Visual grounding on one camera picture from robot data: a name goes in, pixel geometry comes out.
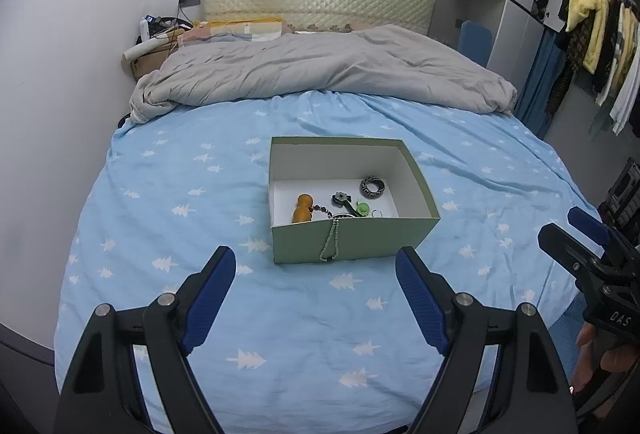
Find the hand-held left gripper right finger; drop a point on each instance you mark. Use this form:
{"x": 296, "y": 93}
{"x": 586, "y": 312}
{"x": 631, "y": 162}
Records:
{"x": 420, "y": 299}

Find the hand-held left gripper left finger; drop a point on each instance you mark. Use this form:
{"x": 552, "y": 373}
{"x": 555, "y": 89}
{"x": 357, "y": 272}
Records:
{"x": 215, "y": 294}

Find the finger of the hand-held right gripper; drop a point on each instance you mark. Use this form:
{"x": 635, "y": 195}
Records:
{"x": 590, "y": 225}
{"x": 565, "y": 246}

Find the green cardboard box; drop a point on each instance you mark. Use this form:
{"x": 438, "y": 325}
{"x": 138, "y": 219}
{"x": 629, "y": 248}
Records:
{"x": 360, "y": 239}

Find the orange gourd pendant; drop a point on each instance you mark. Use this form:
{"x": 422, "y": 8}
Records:
{"x": 302, "y": 210}

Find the black hairpin with green flower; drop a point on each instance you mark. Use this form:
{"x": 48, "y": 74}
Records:
{"x": 342, "y": 200}

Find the person's right hand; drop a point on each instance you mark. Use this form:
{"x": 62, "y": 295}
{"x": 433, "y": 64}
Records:
{"x": 622, "y": 359}

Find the blue star-printed bedsheet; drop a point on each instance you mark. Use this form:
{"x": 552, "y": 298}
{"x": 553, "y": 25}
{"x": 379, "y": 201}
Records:
{"x": 200, "y": 194}

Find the white hanging garment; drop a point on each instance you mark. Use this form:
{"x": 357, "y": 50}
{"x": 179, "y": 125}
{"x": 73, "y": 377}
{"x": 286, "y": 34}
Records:
{"x": 622, "y": 88}

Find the dark patterned garment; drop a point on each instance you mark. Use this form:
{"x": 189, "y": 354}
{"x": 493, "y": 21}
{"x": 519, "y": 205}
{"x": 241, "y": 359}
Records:
{"x": 570, "y": 63}

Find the yellow hooded jacket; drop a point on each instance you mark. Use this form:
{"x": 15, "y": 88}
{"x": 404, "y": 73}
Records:
{"x": 595, "y": 13}

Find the blue padded panel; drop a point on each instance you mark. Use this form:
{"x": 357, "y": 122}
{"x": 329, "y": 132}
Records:
{"x": 475, "y": 41}

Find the brown cardboard box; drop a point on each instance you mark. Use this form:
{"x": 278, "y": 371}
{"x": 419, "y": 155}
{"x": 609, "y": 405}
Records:
{"x": 147, "y": 66}

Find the grey duvet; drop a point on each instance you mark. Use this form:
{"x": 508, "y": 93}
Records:
{"x": 325, "y": 63}

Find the white rolled tube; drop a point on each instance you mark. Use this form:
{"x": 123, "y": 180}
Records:
{"x": 145, "y": 49}

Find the patchwork pillow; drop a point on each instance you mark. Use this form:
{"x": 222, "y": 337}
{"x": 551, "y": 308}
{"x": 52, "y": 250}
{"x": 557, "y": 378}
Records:
{"x": 240, "y": 32}

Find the yellow cloth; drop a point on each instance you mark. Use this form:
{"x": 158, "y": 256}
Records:
{"x": 245, "y": 19}

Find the clothes on hanging rail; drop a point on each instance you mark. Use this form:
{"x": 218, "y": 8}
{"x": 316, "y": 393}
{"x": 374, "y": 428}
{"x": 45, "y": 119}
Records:
{"x": 540, "y": 83}

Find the black wall socket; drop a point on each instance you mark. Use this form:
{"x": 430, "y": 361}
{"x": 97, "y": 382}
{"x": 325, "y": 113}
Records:
{"x": 190, "y": 1}

